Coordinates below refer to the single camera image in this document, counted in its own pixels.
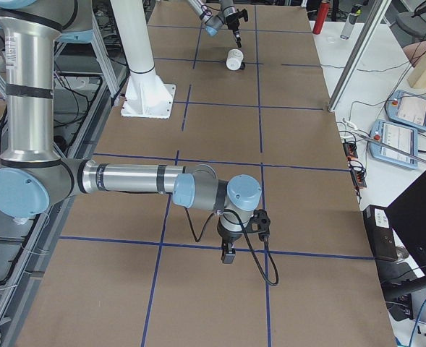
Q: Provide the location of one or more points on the lower teach pendant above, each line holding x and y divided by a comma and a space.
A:
398, 136

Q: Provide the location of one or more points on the teach pendant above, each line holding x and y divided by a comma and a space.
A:
408, 109
398, 136

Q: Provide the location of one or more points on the red bottle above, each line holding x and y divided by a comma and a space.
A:
322, 13

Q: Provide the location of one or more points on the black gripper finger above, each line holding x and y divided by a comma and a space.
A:
228, 253
237, 38

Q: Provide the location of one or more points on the aluminium frame post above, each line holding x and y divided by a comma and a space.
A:
375, 17

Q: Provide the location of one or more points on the clear water bottle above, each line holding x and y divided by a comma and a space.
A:
350, 22

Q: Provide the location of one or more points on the seated person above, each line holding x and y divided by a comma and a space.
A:
415, 51

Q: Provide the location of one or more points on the black monitor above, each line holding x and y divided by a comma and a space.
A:
407, 217

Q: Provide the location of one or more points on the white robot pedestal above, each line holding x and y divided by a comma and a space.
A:
146, 96

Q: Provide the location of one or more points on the upper teach pendant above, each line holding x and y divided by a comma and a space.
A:
408, 109

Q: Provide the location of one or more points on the black computer box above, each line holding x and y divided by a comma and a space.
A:
379, 233

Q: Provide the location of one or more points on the white mug black handle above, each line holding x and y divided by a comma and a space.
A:
234, 59

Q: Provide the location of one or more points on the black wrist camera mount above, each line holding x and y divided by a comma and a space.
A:
259, 224

